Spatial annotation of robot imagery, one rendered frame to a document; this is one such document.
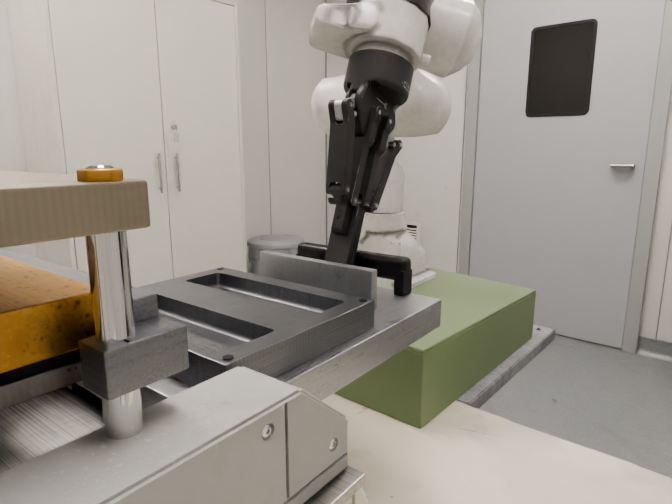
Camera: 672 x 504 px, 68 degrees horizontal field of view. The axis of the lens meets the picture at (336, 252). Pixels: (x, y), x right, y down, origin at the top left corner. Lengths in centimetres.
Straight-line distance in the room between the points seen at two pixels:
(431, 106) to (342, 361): 60
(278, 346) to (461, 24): 49
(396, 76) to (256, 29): 315
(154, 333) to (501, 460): 53
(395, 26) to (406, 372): 43
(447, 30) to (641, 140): 247
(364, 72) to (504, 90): 278
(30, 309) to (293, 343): 18
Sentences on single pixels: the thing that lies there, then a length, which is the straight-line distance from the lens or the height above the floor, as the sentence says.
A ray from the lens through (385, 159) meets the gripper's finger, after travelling 60.
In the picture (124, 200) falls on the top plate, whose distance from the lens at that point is 21.
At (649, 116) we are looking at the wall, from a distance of 310.
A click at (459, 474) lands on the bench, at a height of 75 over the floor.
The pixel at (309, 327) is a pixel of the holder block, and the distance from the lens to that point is 36.
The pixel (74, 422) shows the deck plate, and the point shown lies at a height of 93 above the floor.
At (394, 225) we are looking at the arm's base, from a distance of 92.
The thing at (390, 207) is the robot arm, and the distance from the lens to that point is 92.
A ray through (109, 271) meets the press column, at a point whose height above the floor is 107.
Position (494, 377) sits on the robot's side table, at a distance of 89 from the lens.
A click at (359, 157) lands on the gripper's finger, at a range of 54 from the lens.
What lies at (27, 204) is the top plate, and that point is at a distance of 20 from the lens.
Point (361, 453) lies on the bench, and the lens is 67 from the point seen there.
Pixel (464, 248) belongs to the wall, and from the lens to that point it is 344.
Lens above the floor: 112
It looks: 12 degrees down
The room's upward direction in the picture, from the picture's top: straight up
